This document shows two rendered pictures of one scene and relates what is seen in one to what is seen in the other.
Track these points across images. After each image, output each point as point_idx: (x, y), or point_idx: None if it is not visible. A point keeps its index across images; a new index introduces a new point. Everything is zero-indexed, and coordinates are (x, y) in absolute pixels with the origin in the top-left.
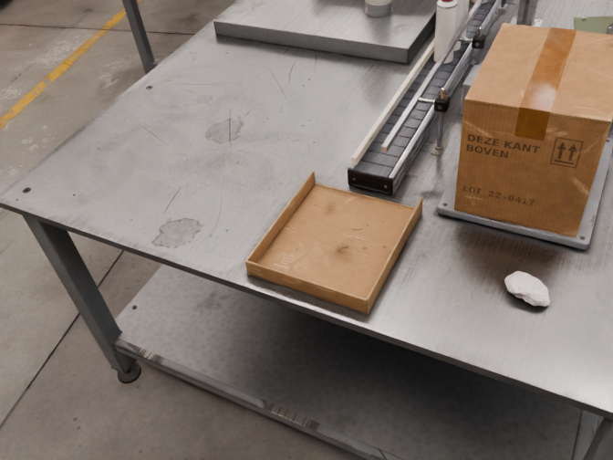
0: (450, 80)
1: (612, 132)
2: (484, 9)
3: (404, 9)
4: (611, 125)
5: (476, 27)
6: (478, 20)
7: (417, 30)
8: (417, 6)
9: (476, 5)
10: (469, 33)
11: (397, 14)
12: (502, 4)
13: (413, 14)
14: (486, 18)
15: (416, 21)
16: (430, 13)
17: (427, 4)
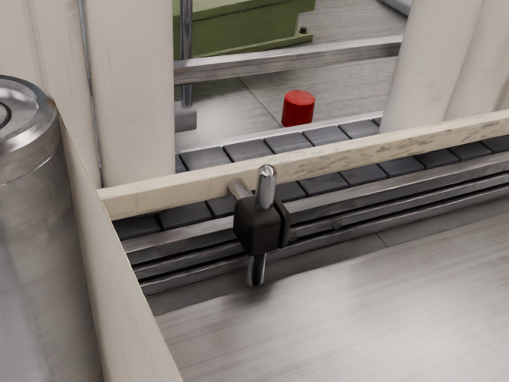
0: None
1: (355, 4)
2: (189, 161)
3: (435, 378)
4: (343, 6)
5: (313, 133)
6: (271, 145)
7: (488, 229)
8: (360, 347)
9: (365, 40)
10: (354, 132)
11: (497, 373)
12: (192, 93)
13: (423, 314)
14: (239, 140)
15: (452, 268)
16: (357, 269)
17: (299, 329)
